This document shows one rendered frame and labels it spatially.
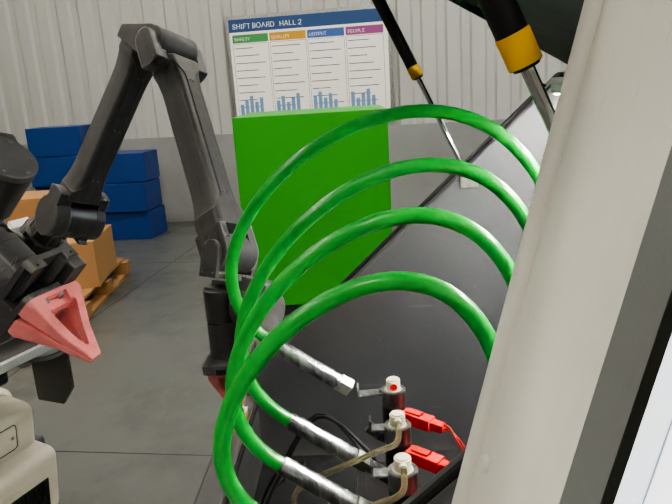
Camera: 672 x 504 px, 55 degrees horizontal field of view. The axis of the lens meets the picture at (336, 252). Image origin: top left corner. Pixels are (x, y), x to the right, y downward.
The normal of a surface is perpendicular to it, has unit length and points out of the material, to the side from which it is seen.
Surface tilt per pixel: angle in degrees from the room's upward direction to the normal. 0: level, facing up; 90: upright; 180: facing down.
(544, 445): 76
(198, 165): 70
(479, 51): 90
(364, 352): 90
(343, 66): 90
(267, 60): 90
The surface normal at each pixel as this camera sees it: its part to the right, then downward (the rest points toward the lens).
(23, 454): 0.07, -0.95
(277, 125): 0.00, 0.25
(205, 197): -0.60, -0.22
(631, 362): -0.98, -0.18
